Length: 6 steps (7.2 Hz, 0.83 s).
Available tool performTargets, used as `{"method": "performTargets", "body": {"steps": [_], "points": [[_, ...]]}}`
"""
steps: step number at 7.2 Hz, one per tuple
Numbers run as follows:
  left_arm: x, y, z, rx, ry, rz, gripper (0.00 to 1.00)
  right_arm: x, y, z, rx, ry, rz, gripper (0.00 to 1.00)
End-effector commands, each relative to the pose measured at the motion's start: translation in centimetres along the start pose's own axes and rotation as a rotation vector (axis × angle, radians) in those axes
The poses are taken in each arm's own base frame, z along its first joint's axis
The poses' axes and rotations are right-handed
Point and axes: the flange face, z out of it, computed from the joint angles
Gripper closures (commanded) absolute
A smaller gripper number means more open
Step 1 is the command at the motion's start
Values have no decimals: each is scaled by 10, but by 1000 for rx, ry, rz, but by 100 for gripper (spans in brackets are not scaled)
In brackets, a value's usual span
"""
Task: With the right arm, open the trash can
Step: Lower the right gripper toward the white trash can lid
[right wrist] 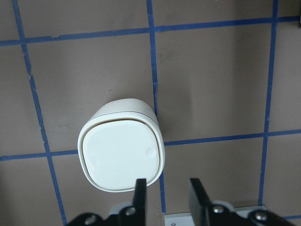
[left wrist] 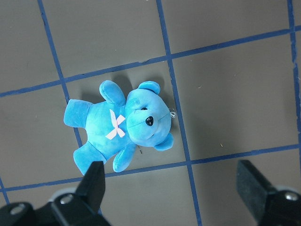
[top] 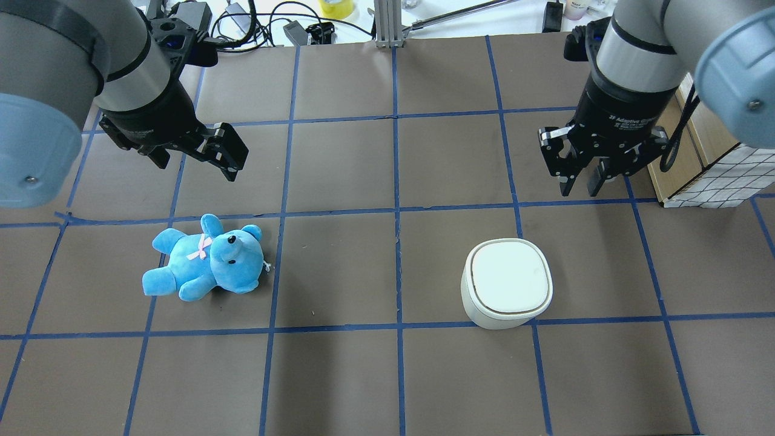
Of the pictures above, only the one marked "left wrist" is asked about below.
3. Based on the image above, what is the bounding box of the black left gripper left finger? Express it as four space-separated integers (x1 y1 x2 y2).
0 161 110 226

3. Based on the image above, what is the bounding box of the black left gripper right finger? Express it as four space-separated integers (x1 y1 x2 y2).
236 160 301 226

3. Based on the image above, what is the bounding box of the blue teddy bear plush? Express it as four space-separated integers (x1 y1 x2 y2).
63 81 174 175

